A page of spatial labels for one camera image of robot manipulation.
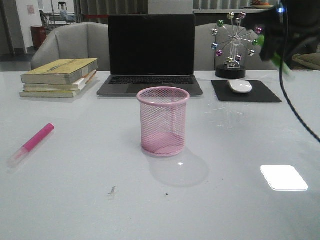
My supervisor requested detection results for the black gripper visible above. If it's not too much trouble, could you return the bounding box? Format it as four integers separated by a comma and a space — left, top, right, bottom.
243, 0, 320, 61

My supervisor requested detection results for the green highlighter pen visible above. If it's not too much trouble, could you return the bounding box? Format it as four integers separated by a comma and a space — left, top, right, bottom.
257, 34, 291, 76

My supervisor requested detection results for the pink highlighter pen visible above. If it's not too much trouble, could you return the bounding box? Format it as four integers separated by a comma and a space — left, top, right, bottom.
7, 123, 55, 168

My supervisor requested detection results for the pink mesh pen holder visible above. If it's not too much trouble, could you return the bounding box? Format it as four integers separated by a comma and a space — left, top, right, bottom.
136, 86, 190, 157

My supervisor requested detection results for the olive cushion at right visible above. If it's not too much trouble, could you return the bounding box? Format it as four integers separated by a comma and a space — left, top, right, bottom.
292, 53, 320, 71

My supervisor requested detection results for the fruit bowl on counter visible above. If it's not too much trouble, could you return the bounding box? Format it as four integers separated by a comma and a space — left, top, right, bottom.
251, 0, 273, 10

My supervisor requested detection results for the ferris wheel desk toy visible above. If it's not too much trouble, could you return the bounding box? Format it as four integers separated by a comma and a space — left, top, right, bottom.
210, 11, 263, 80

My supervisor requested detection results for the black mouse pad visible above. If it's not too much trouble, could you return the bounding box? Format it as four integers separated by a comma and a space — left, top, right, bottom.
211, 80, 282, 103

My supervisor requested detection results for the right grey armchair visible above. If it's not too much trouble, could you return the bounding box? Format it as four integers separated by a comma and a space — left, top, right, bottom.
194, 23, 277, 71

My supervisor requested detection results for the grey armchair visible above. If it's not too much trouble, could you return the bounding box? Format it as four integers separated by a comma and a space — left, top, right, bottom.
31, 22, 111, 72
194, 23, 277, 71

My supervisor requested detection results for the white computer mouse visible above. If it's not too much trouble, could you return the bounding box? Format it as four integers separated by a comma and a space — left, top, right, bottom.
227, 79, 253, 94

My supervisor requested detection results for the grey open laptop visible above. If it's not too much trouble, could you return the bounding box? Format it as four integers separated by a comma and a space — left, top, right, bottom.
97, 14, 203, 97

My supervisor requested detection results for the left grey armchair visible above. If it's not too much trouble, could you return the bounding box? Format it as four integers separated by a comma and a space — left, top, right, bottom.
31, 22, 111, 72

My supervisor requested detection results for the middle cream book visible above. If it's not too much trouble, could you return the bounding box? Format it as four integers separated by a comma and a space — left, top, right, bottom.
23, 70, 97, 92

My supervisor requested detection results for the cream book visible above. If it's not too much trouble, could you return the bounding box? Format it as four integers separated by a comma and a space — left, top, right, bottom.
23, 70, 97, 92
19, 76, 95, 98

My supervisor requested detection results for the bottom cream book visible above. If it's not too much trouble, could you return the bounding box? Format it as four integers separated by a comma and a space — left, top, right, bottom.
19, 76, 95, 98

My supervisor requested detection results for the red trash bin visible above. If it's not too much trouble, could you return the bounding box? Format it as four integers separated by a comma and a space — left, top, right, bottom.
30, 26, 47, 50

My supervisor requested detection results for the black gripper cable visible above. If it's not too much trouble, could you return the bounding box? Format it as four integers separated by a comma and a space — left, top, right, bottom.
279, 4, 320, 145

